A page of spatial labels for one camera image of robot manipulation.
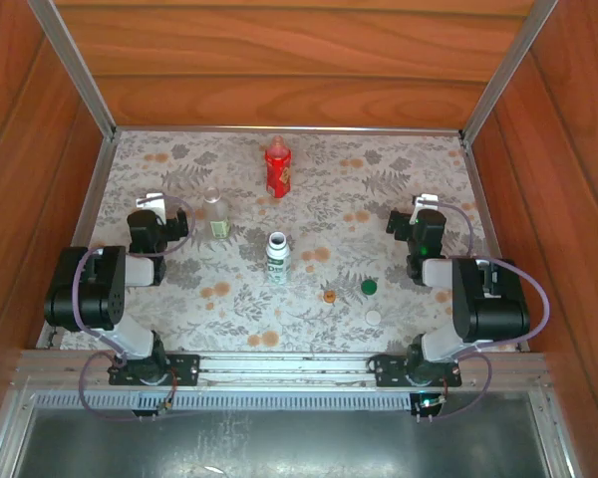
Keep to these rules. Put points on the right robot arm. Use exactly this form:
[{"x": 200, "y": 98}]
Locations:
[{"x": 493, "y": 304}]

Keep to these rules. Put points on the aluminium frame post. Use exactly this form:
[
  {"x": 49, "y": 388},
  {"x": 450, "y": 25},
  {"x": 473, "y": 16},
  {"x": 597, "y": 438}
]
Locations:
[
  {"x": 507, "y": 70},
  {"x": 77, "y": 70}
]

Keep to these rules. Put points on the white bottle green print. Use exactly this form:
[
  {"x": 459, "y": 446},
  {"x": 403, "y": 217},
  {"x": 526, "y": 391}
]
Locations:
[{"x": 278, "y": 269}]

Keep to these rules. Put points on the grey metal sheet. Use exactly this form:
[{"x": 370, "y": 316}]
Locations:
[{"x": 279, "y": 443}]

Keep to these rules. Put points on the small connector board green light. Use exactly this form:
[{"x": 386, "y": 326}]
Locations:
[{"x": 430, "y": 402}]

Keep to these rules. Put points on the white bottle cap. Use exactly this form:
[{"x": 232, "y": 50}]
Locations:
[{"x": 374, "y": 317}]

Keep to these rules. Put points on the green bottle cap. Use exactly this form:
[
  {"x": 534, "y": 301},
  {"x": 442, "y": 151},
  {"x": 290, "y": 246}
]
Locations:
[{"x": 369, "y": 287}]

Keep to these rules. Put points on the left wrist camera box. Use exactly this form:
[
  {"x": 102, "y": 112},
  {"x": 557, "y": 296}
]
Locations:
[{"x": 152, "y": 200}]

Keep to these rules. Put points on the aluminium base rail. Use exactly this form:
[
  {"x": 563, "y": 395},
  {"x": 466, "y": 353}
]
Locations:
[{"x": 279, "y": 368}]

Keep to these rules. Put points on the orange bottle cap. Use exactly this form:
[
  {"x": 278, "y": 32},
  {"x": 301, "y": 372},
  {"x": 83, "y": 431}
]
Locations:
[{"x": 329, "y": 297}]

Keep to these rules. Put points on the aluminium frame side bar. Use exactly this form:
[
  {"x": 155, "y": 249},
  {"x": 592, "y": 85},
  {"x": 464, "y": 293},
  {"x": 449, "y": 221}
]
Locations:
[
  {"x": 482, "y": 199},
  {"x": 90, "y": 199}
]

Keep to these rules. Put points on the clear ribbed bottle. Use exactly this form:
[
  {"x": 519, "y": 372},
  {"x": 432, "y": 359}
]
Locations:
[{"x": 219, "y": 226}]

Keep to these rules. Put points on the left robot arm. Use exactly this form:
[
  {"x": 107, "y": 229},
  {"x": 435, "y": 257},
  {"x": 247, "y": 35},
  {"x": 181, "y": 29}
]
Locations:
[{"x": 89, "y": 289}]

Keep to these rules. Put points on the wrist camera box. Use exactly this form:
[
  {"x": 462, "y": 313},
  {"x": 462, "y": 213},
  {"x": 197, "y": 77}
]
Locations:
[
  {"x": 152, "y": 200},
  {"x": 426, "y": 200}
]

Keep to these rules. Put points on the red label bottle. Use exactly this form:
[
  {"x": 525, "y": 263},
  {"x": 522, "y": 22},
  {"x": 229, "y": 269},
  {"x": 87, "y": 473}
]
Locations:
[{"x": 278, "y": 174}]

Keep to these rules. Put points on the long aluminium frame bar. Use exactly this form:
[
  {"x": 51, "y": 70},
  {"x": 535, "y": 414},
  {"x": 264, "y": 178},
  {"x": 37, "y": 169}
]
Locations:
[{"x": 289, "y": 130}]

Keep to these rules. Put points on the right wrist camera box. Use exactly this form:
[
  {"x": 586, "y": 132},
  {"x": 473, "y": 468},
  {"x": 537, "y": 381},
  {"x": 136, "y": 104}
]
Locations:
[{"x": 426, "y": 200}]

